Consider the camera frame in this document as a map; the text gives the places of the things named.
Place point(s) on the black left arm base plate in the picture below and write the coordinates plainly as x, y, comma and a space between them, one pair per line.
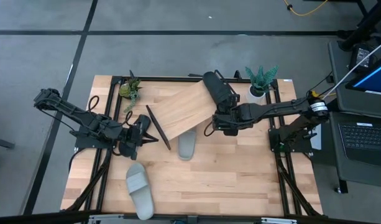
84, 141

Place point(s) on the monitor with blue screen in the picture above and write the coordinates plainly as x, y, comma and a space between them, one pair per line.
376, 77

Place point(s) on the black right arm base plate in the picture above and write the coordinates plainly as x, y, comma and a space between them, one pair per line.
302, 147

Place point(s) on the black power supply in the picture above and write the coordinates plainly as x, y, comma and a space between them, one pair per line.
361, 56

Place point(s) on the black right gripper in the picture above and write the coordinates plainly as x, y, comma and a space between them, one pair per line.
227, 119

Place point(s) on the grey workstation cart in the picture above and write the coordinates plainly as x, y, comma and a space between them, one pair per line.
342, 174

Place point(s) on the small green succulent plant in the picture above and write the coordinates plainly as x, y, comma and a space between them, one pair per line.
125, 90

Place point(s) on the dark furniture leg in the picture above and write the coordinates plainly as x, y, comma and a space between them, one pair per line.
0, 142

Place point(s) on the black stand leg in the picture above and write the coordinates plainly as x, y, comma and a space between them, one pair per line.
367, 22

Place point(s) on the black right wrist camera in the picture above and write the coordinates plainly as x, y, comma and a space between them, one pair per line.
230, 132

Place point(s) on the black laptop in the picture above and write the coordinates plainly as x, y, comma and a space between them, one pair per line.
364, 137

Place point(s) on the grey slide sandal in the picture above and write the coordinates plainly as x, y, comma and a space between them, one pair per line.
186, 146
140, 193

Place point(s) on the wooden shelf black frame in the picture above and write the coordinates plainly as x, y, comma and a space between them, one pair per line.
184, 109

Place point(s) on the black aluminium rig frame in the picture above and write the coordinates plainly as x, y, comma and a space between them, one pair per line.
153, 78

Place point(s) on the teal plant white pot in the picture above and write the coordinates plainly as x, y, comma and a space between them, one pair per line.
260, 81

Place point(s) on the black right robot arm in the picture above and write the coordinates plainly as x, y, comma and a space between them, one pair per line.
280, 107

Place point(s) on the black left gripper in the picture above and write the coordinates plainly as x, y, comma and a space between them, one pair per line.
132, 137

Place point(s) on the silver aluminium bracket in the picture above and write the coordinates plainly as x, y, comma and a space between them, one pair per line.
106, 217
278, 221

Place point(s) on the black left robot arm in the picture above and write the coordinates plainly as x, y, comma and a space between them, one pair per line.
69, 109

